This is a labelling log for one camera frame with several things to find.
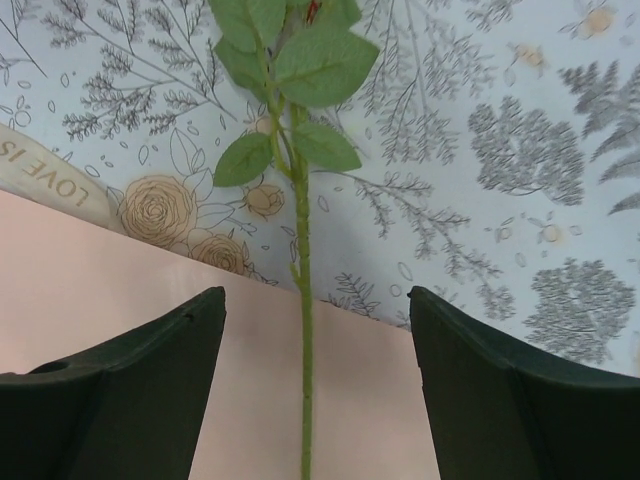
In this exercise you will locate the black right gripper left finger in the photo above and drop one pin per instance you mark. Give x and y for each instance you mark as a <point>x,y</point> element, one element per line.
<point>130,408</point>

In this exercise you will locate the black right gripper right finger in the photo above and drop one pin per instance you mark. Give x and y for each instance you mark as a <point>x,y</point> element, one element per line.
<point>500,408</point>

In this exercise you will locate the floral patterned table mat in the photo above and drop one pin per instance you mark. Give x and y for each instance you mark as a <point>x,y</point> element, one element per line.
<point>499,143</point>

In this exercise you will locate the cream ribbon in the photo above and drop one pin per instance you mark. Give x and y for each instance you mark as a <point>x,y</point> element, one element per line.
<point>32,172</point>

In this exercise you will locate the leafy green flower stem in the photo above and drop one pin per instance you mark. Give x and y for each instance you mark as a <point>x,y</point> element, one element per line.
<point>295,57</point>

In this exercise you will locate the pink wrapping paper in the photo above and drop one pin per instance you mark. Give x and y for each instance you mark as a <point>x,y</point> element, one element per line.
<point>67,285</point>

